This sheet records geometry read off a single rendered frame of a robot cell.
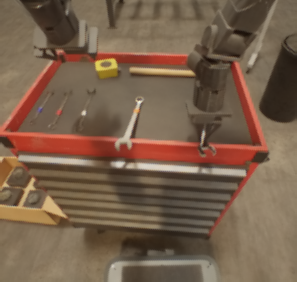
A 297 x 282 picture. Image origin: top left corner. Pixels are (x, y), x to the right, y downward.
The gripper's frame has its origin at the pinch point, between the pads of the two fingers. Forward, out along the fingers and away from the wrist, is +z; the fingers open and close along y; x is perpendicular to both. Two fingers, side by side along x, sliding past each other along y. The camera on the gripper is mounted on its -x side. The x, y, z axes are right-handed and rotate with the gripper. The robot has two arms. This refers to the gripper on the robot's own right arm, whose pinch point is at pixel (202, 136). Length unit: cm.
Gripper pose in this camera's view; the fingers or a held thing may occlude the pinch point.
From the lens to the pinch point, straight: 58.3
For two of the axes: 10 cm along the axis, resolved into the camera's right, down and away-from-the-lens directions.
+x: -0.3, 6.0, -8.0
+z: 0.1, 8.0, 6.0
